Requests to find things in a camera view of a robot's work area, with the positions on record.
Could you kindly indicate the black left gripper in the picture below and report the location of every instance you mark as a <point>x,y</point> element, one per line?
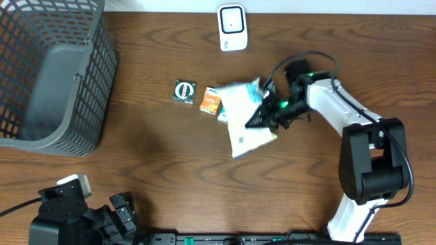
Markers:
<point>114,218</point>

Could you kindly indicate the dark green round-logo box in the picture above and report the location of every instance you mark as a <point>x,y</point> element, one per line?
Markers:
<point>184,91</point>

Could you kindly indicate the white barcode scanner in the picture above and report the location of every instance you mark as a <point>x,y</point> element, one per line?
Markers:
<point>233,34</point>

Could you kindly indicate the dark grey plastic mesh basket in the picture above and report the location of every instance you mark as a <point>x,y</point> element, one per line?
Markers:
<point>58,67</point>

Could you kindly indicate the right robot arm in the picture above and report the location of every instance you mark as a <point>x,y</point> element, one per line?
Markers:
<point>374,169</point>

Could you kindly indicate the orange tissue pack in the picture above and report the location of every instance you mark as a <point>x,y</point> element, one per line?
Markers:
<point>211,101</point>

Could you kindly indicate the cream wet wipes pack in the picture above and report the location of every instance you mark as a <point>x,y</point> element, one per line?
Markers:
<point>240,101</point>

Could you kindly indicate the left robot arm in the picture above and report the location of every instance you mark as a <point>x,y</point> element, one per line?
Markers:
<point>47,235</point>

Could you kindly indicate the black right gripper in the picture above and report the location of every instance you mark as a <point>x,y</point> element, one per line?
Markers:
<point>265,119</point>

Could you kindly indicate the green tissue pack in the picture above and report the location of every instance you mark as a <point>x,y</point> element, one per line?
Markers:
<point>222,116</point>

